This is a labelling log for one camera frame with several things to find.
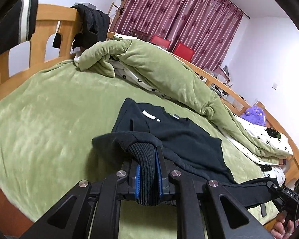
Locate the dark wooden chair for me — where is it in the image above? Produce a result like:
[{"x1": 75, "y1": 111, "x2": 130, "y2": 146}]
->
[{"x1": 128, "y1": 28, "x2": 150, "y2": 40}]

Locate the red chair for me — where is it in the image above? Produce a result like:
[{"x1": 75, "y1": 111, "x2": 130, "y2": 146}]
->
[
  {"x1": 149, "y1": 35, "x2": 172, "y2": 50},
  {"x1": 172, "y1": 42, "x2": 196, "y2": 61}
]

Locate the person's right hand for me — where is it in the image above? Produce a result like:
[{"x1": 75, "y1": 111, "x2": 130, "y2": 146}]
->
[{"x1": 274, "y1": 210, "x2": 295, "y2": 239}]

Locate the black jacket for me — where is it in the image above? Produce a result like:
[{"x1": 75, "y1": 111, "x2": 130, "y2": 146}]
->
[{"x1": 52, "y1": 4, "x2": 110, "y2": 51}]

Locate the open cardboard box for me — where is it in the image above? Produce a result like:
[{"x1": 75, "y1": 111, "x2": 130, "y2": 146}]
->
[{"x1": 214, "y1": 65, "x2": 232, "y2": 85}]

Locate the green plush bed sheet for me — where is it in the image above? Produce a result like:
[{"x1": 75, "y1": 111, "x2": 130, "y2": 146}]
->
[{"x1": 0, "y1": 58, "x2": 267, "y2": 239}]

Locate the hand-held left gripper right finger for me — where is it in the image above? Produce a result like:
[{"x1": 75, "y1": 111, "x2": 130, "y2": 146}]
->
[{"x1": 154, "y1": 146, "x2": 274, "y2": 239}]

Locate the black sweatshirt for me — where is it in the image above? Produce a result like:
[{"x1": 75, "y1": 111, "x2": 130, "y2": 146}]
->
[{"x1": 92, "y1": 98, "x2": 277, "y2": 208}]

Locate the purple plush toy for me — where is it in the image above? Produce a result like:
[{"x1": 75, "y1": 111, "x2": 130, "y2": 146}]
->
[{"x1": 240, "y1": 106, "x2": 266, "y2": 125}]

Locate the black garment with white stripes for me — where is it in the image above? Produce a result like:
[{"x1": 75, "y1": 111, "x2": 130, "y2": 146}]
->
[{"x1": 0, "y1": 0, "x2": 39, "y2": 60}]

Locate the white floral pillow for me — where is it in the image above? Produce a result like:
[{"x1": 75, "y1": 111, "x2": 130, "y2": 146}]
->
[{"x1": 260, "y1": 164, "x2": 286, "y2": 187}]

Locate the wooden rack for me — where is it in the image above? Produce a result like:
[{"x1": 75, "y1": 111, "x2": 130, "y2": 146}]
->
[{"x1": 107, "y1": 0, "x2": 126, "y2": 34}]

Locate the wooden bed frame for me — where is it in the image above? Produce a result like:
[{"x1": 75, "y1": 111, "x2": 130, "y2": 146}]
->
[{"x1": 0, "y1": 3, "x2": 299, "y2": 239}]

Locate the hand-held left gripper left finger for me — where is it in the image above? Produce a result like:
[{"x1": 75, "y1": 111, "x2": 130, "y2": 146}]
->
[{"x1": 20, "y1": 159, "x2": 141, "y2": 239}]

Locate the maroon floral curtain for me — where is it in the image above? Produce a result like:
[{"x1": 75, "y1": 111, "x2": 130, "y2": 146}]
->
[{"x1": 110, "y1": 0, "x2": 249, "y2": 71}]

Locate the green quilt with floral lining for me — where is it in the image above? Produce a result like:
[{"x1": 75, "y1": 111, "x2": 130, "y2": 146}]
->
[{"x1": 75, "y1": 38, "x2": 294, "y2": 165}]

